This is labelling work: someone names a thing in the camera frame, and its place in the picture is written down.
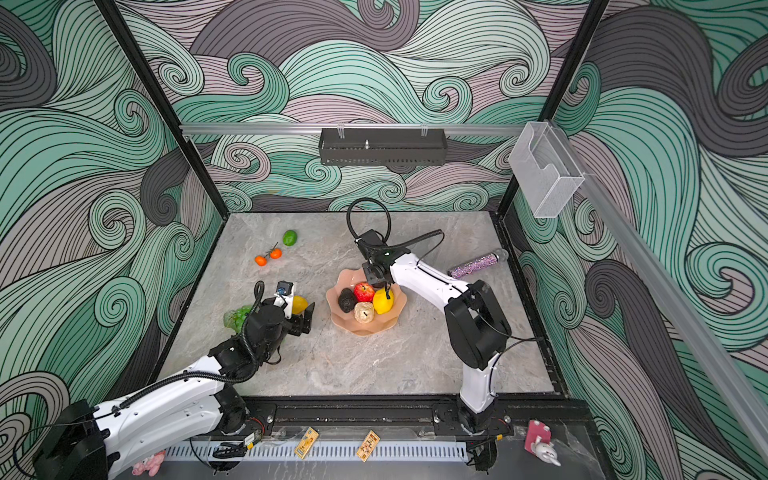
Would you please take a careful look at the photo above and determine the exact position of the dark fake avocado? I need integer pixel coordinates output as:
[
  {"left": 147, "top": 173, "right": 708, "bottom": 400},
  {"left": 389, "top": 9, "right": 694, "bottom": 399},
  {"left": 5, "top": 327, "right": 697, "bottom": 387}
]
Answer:
[{"left": 337, "top": 288, "right": 358, "bottom": 313}]

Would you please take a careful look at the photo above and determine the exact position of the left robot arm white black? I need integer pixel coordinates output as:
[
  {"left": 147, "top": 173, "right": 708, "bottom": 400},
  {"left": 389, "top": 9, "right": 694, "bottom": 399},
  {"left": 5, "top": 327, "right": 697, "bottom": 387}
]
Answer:
[{"left": 32, "top": 281, "right": 315, "bottom": 479}]

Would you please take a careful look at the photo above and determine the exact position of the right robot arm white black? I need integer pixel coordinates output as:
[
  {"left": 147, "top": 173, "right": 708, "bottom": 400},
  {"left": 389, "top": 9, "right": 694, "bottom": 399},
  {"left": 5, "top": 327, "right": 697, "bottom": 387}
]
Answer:
[{"left": 346, "top": 197, "right": 537, "bottom": 435}]

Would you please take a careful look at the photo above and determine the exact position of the clear acrylic wall box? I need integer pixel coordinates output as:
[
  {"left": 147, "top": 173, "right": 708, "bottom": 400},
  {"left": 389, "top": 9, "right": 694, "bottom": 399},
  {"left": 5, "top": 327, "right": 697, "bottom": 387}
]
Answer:
[{"left": 509, "top": 121, "right": 584, "bottom": 219}]

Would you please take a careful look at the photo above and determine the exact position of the black corner frame post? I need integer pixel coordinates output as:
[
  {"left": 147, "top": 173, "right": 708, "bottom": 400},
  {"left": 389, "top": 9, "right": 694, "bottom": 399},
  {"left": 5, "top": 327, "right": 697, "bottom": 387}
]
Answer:
[
  {"left": 497, "top": 1, "right": 609, "bottom": 218},
  {"left": 94, "top": 0, "right": 229, "bottom": 222}
]

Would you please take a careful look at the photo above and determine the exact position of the small yellow fake pear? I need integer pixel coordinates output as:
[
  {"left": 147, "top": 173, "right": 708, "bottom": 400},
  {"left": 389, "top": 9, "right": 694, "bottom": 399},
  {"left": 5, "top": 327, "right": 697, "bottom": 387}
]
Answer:
[{"left": 292, "top": 295, "right": 309, "bottom": 315}]

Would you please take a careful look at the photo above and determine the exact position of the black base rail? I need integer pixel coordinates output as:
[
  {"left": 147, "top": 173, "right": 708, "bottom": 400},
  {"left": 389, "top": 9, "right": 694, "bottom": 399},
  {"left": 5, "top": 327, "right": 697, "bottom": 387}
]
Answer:
[{"left": 197, "top": 394, "right": 592, "bottom": 439}]

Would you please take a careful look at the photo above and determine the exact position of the black wall tray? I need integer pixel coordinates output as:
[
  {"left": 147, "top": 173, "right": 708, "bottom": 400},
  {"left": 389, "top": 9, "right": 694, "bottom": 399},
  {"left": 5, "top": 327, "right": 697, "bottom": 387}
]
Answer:
[{"left": 318, "top": 129, "right": 448, "bottom": 167}]

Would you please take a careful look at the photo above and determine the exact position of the aluminium right rail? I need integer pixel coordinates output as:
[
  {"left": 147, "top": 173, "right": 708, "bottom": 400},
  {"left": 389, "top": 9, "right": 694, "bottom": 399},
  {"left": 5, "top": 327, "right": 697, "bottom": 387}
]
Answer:
[{"left": 548, "top": 122, "right": 767, "bottom": 460}]

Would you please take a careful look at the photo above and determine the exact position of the aluminium rail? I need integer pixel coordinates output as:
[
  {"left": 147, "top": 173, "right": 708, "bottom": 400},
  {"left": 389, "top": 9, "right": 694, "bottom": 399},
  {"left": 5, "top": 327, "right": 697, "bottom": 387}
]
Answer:
[
  {"left": 180, "top": 122, "right": 524, "bottom": 137},
  {"left": 548, "top": 122, "right": 767, "bottom": 460}
]

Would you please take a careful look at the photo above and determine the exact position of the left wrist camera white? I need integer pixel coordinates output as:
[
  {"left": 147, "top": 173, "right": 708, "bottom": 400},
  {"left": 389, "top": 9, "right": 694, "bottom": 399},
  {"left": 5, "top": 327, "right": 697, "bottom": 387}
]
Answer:
[{"left": 273, "top": 280, "right": 294, "bottom": 319}]

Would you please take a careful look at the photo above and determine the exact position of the black corner frame post right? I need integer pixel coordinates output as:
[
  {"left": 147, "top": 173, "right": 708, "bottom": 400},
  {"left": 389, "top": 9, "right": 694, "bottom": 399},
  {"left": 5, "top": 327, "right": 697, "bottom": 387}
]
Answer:
[{"left": 497, "top": 1, "right": 609, "bottom": 218}]

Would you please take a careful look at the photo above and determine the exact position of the pink white plush toy right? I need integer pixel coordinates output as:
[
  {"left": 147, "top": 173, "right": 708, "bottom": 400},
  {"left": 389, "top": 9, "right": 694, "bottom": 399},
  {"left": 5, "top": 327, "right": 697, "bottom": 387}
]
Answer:
[{"left": 524, "top": 420, "right": 561, "bottom": 467}]

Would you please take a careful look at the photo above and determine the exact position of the black corner frame post left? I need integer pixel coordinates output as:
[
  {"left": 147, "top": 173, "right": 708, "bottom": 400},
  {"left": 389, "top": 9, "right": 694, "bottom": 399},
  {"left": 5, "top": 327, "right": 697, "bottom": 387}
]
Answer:
[{"left": 94, "top": 0, "right": 229, "bottom": 222}]

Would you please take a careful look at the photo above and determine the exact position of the yellow tag right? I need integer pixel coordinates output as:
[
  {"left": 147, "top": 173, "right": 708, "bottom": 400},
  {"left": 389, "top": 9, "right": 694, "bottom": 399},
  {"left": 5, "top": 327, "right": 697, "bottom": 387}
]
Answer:
[{"left": 356, "top": 430, "right": 380, "bottom": 462}]

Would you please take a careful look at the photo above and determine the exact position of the yellow fake lemon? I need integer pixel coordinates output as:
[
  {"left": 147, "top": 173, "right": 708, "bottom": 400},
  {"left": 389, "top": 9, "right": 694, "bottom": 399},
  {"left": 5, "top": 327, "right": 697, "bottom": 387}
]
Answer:
[{"left": 372, "top": 288, "right": 395, "bottom": 315}]

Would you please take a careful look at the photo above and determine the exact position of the orange cherry tomato with stem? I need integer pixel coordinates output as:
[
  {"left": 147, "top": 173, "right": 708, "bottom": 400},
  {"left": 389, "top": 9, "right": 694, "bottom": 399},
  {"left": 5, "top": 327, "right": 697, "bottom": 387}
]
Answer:
[{"left": 268, "top": 244, "right": 282, "bottom": 259}]

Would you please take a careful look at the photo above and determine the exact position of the red fake apple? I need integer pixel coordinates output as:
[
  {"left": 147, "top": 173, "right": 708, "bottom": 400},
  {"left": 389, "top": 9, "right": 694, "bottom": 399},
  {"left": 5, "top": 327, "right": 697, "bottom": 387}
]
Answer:
[{"left": 353, "top": 282, "right": 376, "bottom": 303}]

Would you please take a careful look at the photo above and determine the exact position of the aluminium back rail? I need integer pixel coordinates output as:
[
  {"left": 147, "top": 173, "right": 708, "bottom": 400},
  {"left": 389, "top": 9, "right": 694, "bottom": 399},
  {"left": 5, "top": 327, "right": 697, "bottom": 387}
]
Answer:
[{"left": 180, "top": 122, "right": 524, "bottom": 137}]

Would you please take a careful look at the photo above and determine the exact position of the white slotted cable duct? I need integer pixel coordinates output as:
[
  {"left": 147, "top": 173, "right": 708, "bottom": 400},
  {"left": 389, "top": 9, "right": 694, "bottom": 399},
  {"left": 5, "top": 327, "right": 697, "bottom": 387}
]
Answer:
[{"left": 165, "top": 440, "right": 469, "bottom": 463}]

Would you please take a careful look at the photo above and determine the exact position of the yellow tag left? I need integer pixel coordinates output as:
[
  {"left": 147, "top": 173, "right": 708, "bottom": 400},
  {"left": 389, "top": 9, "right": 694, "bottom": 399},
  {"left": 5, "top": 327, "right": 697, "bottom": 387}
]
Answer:
[{"left": 294, "top": 427, "right": 319, "bottom": 460}]

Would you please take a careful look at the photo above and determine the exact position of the green fake lime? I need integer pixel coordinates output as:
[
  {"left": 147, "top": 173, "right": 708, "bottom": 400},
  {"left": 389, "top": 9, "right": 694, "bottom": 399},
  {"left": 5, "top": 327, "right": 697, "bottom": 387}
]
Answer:
[{"left": 282, "top": 230, "right": 298, "bottom": 246}]

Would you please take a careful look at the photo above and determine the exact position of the pink scalloped fruit bowl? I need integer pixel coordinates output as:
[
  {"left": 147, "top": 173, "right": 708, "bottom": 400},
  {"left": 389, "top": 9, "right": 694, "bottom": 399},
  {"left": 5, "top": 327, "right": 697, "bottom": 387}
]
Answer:
[{"left": 326, "top": 269, "right": 407, "bottom": 336}]

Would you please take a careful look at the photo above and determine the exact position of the green fake grape bunch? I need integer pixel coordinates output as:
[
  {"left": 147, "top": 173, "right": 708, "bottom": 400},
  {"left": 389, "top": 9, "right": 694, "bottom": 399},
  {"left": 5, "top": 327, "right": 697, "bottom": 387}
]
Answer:
[{"left": 223, "top": 305, "right": 252, "bottom": 334}]

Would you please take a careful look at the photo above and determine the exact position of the pink plush toy left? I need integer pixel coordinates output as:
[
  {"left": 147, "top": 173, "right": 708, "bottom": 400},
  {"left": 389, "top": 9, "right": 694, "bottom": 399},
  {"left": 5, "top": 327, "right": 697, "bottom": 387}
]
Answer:
[{"left": 131, "top": 450, "right": 166, "bottom": 477}]

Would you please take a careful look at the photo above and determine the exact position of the yellow tag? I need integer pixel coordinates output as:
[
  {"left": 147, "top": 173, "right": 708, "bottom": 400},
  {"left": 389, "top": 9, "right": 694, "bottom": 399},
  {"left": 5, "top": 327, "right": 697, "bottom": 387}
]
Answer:
[
  {"left": 294, "top": 427, "right": 319, "bottom": 460},
  {"left": 356, "top": 430, "right": 380, "bottom": 462}
]

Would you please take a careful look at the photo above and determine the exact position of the purple glitter tube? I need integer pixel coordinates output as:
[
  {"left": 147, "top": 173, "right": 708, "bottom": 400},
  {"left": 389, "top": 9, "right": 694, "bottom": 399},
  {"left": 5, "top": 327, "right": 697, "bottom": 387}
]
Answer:
[{"left": 447, "top": 248, "right": 509, "bottom": 279}]

